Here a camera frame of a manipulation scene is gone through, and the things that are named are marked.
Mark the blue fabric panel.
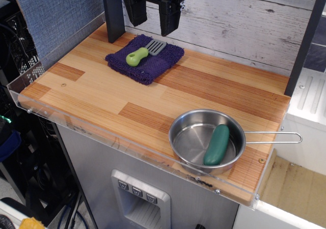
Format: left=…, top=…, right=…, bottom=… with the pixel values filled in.
left=16, top=0, right=104, bottom=61

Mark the dark left vertical post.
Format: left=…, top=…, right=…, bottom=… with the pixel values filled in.
left=103, top=0, right=125, bottom=43

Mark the dark vertical post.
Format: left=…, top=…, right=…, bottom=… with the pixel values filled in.
left=284, top=0, right=325, bottom=96
left=103, top=0, right=125, bottom=43

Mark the green toy pickle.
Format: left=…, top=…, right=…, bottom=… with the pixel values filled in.
left=203, top=124, right=230, bottom=166

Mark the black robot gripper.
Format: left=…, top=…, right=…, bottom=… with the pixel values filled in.
left=124, top=0, right=184, bottom=37

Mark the small steel frying pan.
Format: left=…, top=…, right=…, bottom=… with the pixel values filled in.
left=168, top=108, right=303, bottom=175

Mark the dark right vertical post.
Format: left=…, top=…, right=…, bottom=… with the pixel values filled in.
left=284, top=0, right=325, bottom=96

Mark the green handled grey spatula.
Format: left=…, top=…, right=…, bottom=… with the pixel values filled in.
left=126, top=39, right=167, bottom=67

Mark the clear acrylic table guard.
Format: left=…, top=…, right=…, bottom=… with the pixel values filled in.
left=8, top=15, right=290, bottom=207

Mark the blue cable on floor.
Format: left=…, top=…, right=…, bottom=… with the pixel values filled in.
left=59, top=193, right=90, bottom=229

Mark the black plastic crate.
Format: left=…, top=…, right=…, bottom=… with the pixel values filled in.
left=1, top=11, right=39, bottom=86

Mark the silver toy fridge dispenser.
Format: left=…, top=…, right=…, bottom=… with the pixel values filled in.
left=111, top=169, right=172, bottom=228

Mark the purple knitted cloth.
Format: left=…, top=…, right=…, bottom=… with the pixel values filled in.
left=105, top=34, right=184, bottom=85

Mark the white toy sink counter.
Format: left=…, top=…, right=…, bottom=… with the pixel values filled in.
left=257, top=69, right=325, bottom=228

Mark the yellow object at bottom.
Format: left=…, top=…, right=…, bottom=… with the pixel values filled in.
left=19, top=217, right=45, bottom=229

